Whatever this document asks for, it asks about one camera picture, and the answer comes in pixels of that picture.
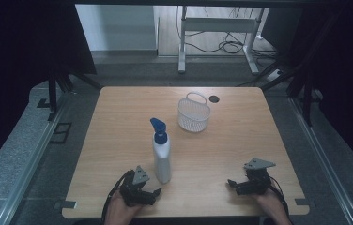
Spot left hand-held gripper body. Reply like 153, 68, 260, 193
119, 165, 155, 207

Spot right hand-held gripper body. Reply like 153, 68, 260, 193
236, 157, 277, 197

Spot white pump bottle blue cap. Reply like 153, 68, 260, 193
149, 117, 173, 185

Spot white plastic mesh basket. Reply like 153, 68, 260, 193
176, 91, 212, 133

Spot person's right hand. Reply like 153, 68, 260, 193
253, 187, 288, 225

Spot person's left hand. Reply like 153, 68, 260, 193
103, 189, 144, 225

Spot black tripod stand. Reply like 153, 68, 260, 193
235, 12, 338, 128
46, 64, 103, 122

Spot white power strip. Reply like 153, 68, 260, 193
266, 68, 284, 83

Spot dark curtain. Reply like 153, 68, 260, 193
0, 0, 98, 181
286, 0, 353, 181

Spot left hand-held gripper cable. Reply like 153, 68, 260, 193
101, 170, 134, 224

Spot hand-held gripper cable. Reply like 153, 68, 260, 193
101, 170, 134, 224
268, 175, 292, 225

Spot right hand-held gripper cable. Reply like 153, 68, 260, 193
268, 175, 292, 225

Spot aluminium rail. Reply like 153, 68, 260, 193
288, 97, 353, 225
0, 92, 70, 225

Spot grey table bracket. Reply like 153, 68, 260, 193
53, 200, 78, 211

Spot black floor cables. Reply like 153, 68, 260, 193
183, 6, 279, 60

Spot white metal desk frame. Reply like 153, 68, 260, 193
177, 5, 270, 75

